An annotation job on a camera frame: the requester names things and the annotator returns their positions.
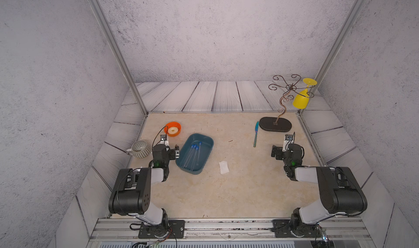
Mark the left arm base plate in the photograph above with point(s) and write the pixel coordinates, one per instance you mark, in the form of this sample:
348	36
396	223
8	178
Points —
172	229

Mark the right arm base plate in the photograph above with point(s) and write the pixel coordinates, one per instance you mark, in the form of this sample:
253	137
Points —
289	229

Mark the aluminium front rail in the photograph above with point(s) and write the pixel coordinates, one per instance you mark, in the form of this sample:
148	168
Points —
337	232

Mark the yellow plastic goblet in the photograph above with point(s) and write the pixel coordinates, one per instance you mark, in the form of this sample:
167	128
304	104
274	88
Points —
302	98

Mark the white wiping cloth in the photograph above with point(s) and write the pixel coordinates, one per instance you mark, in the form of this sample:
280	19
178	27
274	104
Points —
224	169

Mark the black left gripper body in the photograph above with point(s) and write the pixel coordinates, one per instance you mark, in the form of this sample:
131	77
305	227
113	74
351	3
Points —
171	155

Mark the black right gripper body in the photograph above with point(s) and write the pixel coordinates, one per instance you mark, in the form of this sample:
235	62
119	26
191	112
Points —
280	155

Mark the grey striped ceramic mug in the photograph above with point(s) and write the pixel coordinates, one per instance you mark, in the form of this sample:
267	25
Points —
140	149

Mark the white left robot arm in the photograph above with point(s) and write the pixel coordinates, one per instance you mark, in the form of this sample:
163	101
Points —
131	194

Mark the cream ring donut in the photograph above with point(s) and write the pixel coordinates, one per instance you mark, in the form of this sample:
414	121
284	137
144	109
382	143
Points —
173	130

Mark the orange plastic bowl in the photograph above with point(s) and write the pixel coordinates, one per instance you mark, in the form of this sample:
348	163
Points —
172	124

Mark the teal plastic tub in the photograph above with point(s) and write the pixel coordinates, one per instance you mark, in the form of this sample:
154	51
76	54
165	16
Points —
206	149

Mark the black metal scroll stand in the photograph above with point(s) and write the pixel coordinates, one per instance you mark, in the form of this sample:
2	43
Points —
280	124

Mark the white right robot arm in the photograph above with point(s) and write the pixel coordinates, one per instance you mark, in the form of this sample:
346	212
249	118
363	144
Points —
339	191

